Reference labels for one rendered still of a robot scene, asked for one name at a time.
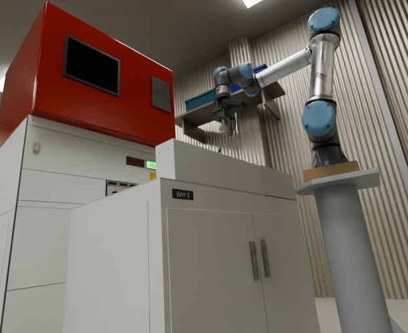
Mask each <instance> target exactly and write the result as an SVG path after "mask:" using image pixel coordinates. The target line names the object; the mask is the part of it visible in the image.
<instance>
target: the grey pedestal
mask: <svg viewBox="0 0 408 333"><path fill-rule="evenodd" d="M378 186H380V172H379V168H378V167H376V168H369V169H365V170H359V171H354V172H348V173H344V174H338V175H334V176H327V177H323V178H317V179H313V180H310V181H308V182H306V183H304V184H301V185H299V186H297V187H295V188H294V189H293V190H294V193H295V194H298V195H300V196H308V195H314V197H315V203H316V207H317V213H318V217H319V223H320V227H321V232H322V236H323V242H324V246H325V252H326V256H327V262H328V266H329V272H330V276H331V282H332V285H333V291H334V295H335V301H336V305H337V311H338V315H339V321H340V325H341V331H342V333H406V332H405V331H404V330H403V329H402V328H401V327H400V326H399V325H398V324H397V323H396V322H395V321H394V320H393V319H392V317H390V315H389V312H388V307H387V305H386V300H385V297H384V292H383V289H382V284H381V281H380V276H379V273H378V268H377V265H376V260H375V257H374V252H373V249H372V244H371V241H370V237H369V234H368V229H367V226H366V221H365V218H364V213H363V210H362V205H361V202H360V197H359V194H358V190H361V189H366V188H373V187H378Z"/></svg>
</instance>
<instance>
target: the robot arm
mask: <svg viewBox="0 0 408 333"><path fill-rule="evenodd" d="M340 18H341V17H340V15H339V12H338V10H336V9H334V8H332V7H325V8H322V9H320V10H318V11H316V12H315V13H314V14H312V15H311V16H310V18H309V21H308V28H309V45H307V46H306V48H305V49H304V50H302V51H300V52H298V53H296V54H294V55H292V56H290V57H289V58H287V59H285V60H283V61H281V62H279V63H277V64H275V65H273V66H271V67H269V68H267V69H265V70H264V71H261V72H260V73H257V74H256V75H254V72H253V68H252V65H251V64H250V63H249V62H246V63H241V64H240V65H237V66H235V67H232V68H230V69H227V68H226V67H218V68H216V69H215V70H214V86H215V92H216V100H214V104H215V105H216V109H214V110H212V116H213V120H214V121H216V122H219V123H221V124H222V125H221V126H220V127H219V130H220V131H223V132H224V133H227V134H228V135H229V137H231V136H232V135H233V133H234V130H235V126H236V119H235V112H234V110H233V108H240V109H246V107H247V104H246V103H245V102H243V101H242V100H231V89H230V85H233V84H236V83H238V84H239V86H240V87H241V88H242V89H243V92H244V93H245V94H246V95H247V96H255V95H256V94H257V93H258V92H259V89H261V88H263V87H265V86H267V85H269V84H271V83H273V82H275V81H277V80H279V79H281V78H283V77H285V76H287V75H289V74H292V73H294V72H296V71H298V70H300V69H302V68H304V67H306V66H308V65H311V77H310V88H309V100H308V101H307V102H306V103H305V107H304V111H303V113H302V125H303V128H304V129H305V131H306V133H307V136H308V137H309V143H310V147H311V154H312V158H311V165H310V169H311V168H317V167H324V166H328V165H335V164H339V163H345V162H348V159H347V158H346V156H345V154H344V153H343V151H342V149H341V143H340V140H339V135H338V131H337V123H336V114H337V102H336V101H335V100H334V99H333V76H334V62H335V50H336V49H337V48H338V47H339V44H340V42H341V26H340Z"/></svg>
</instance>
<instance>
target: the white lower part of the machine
mask: <svg viewBox="0 0 408 333"><path fill-rule="evenodd" d="M70 215H71V209H58V208H43V207H16V208H14V209H12V210H10V211H8V212H7V213H5V214H3V215H1V216H0V333H63V315H64V305H65V285H66V275H67V255H68V245H69V226H70Z"/></svg>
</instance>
